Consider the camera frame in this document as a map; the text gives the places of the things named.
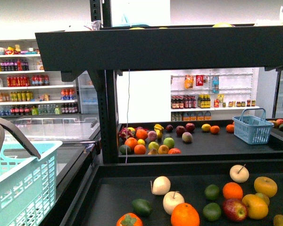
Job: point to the light teal shopping basket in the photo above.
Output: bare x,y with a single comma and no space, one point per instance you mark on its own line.
27,185

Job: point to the white sauce shelf right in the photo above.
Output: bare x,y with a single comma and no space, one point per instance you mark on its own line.
212,94

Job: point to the black fruit display shelf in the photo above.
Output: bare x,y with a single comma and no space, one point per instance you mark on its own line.
112,185

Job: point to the far yellow lemon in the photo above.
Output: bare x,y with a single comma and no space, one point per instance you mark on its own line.
206,127

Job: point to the white drinks shelf left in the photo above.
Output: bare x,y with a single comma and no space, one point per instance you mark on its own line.
26,88

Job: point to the pink dragon fruit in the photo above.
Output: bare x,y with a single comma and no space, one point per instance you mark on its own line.
126,133

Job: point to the far green apple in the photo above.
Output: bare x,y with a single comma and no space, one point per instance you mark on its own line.
169,142

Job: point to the far dark red apple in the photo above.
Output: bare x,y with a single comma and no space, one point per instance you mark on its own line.
180,130

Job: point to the far peach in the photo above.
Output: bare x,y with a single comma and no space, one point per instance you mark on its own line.
187,137

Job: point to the glass freezer chest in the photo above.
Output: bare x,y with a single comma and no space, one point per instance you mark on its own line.
79,134

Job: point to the far orange by basket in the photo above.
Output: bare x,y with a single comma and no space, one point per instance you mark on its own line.
230,128

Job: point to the white pear with stem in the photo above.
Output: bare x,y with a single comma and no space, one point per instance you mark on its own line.
171,200

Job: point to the dark green avocado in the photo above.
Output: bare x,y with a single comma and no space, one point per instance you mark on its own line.
142,207

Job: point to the green lime upper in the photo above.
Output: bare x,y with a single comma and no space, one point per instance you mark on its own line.
212,192

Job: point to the green lime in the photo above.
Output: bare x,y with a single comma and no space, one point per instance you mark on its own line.
212,192
212,212

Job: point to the orange persimmon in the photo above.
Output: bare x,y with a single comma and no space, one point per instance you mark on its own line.
129,219

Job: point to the large orange front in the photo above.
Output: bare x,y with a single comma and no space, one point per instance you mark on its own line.
185,214

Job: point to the small blue basket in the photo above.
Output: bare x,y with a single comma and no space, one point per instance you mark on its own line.
251,129

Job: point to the small orange middle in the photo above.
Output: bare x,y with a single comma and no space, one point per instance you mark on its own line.
232,190

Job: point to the green lime lower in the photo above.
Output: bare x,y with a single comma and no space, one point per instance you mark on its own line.
212,212

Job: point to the yellow apple back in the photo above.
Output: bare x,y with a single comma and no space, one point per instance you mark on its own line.
266,186

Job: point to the yellow apple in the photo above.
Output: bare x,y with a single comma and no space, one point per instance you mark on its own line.
266,186
256,206

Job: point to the yellow apple front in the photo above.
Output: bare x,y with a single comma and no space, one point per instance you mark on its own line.
256,206

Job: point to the small green yellow fruit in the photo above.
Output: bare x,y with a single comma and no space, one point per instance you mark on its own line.
264,197

